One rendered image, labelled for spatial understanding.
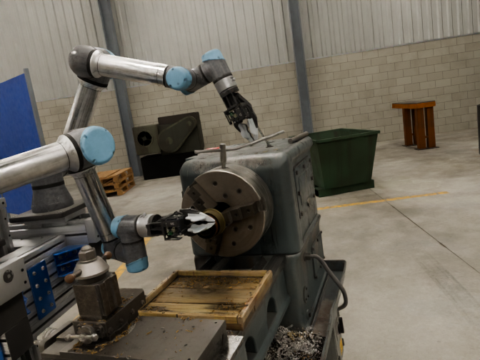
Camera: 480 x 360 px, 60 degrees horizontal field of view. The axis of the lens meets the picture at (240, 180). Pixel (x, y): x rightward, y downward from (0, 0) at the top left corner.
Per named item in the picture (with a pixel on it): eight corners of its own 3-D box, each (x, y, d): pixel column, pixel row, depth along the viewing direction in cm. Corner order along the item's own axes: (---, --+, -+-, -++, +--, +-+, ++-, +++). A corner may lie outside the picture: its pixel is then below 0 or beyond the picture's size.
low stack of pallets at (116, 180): (101, 189, 990) (98, 171, 982) (136, 184, 988) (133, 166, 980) (81, 201, 866) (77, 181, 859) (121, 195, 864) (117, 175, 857)
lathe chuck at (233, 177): (194, 244, 161) (188, 165, 154) (273, 251, 150) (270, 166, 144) (184, 253, 153) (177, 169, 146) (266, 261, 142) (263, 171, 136)
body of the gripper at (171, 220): (181, 241, 126) (148, 241, 130) (193, 231, 134) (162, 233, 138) (176, 217, 124) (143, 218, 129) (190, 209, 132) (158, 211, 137)
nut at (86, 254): (87, 256, 95) (84, 242, 95) (101, 256, 94) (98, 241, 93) (75, 263, 92) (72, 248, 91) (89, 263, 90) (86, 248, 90)
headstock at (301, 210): (235, 215, 226) (224, 144, 219) (322, 211, 209) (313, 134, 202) (186, 256, 171) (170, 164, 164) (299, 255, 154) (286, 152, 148)
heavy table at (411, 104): (393, 143, 1035) (391, 103, 1018) (411, 141, 1032) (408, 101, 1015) (418, 150, 877) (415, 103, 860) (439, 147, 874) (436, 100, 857)
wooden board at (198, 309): (177, 280, 148) (175, 269, 147) (273, 281, 135) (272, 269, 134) (128, 324, 120) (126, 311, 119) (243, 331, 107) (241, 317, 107)
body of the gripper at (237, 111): (229, 127, 147) (214, 96, 146) (238, 125, 154) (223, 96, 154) (248, 117, 144) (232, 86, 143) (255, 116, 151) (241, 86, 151)
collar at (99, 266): (88, 265, 98) (86, 253, 98) (116, 265, 95) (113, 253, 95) (65, 279, 91) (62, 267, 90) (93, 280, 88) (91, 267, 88)
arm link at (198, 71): (168, 76, 146) (194, 61, 143) (180, 78, 156) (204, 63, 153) (178, 97, 146) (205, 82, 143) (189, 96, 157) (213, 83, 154)
